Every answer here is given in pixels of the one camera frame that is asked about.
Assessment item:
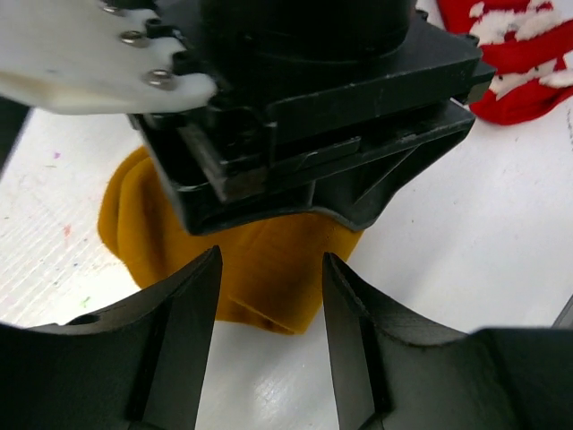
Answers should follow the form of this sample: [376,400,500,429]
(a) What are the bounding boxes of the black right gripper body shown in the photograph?
[131,1,495,235]

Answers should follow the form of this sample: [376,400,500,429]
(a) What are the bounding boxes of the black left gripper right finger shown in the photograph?
[322,254,572,429]

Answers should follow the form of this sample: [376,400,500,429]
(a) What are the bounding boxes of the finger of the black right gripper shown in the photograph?
[311,116,475,231]

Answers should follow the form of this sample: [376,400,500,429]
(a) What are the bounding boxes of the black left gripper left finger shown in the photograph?
[1,247,222,429]

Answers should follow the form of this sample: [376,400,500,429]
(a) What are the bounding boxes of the mustard yellow striped sock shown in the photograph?
[98,148,362,335]

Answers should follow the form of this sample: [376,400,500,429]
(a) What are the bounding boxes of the red white fluffy sock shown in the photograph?
[437,1,572,125]

